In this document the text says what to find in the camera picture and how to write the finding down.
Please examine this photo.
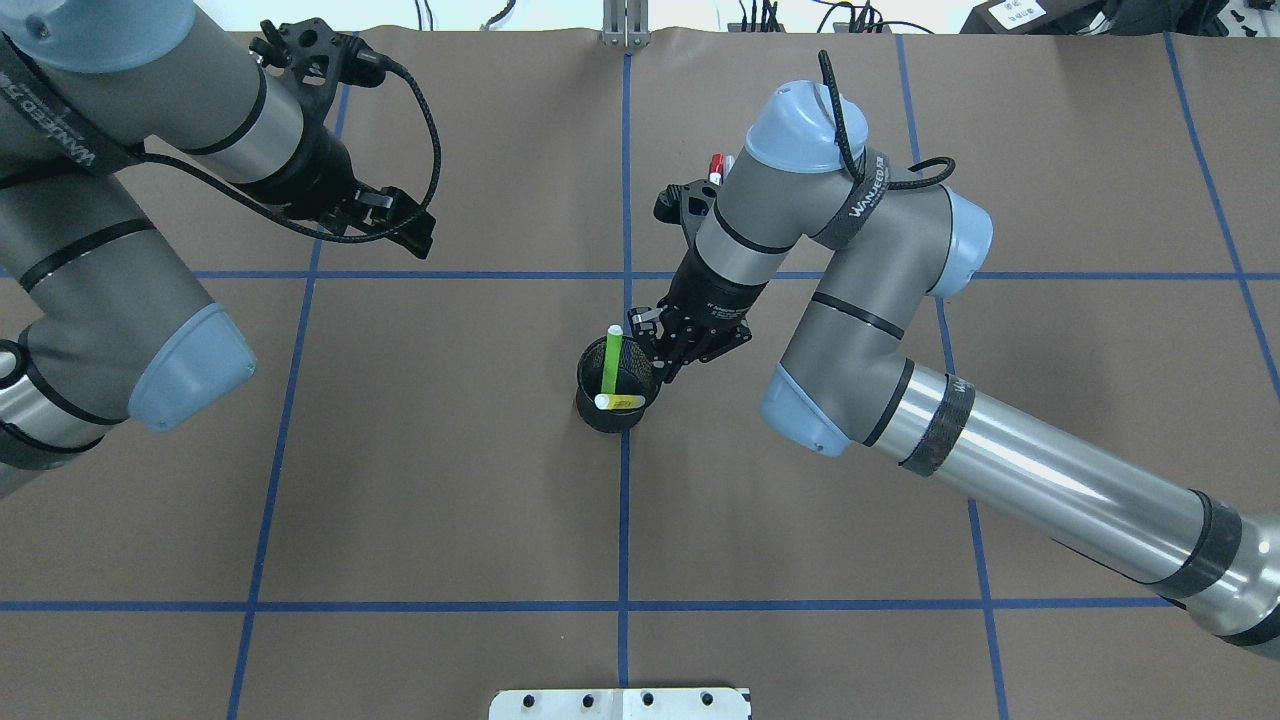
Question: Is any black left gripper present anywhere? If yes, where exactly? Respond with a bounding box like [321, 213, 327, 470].
[265, 126, 436, 260]

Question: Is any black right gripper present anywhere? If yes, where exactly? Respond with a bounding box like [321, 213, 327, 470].
[628, 250, 753, 380]

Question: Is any green marker pen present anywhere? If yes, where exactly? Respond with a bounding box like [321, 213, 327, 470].
[600, 324, 625, 395]

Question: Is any yellow highlighter pen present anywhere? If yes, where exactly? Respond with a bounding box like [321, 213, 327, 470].
[593, 393, 648, 413]

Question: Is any red marker pen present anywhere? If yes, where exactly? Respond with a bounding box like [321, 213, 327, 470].
[707, 152, 724, 186]

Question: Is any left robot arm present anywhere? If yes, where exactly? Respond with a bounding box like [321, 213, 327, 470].
[1, 1, 442, 496]

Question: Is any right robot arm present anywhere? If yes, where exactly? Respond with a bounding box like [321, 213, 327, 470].
[630, 79, 1277, 659]

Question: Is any black mesh pen holder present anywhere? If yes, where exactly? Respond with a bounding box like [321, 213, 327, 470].
[575, 336, 657, 434]

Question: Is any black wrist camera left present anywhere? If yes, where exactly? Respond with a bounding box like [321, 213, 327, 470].
[652, 179, 718, 225]

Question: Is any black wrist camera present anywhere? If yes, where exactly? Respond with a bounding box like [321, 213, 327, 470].
[250, 18, 392, 92]
[652, 179, 718, 225]

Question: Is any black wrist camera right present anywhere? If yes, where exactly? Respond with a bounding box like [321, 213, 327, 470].
[250, 18, 392, 92]

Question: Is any aluminium frame post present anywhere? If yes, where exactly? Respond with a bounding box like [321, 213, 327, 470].
[600, 0, 652, 53]

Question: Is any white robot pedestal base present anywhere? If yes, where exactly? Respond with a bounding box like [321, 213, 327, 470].
[488, 687, 753, 719]

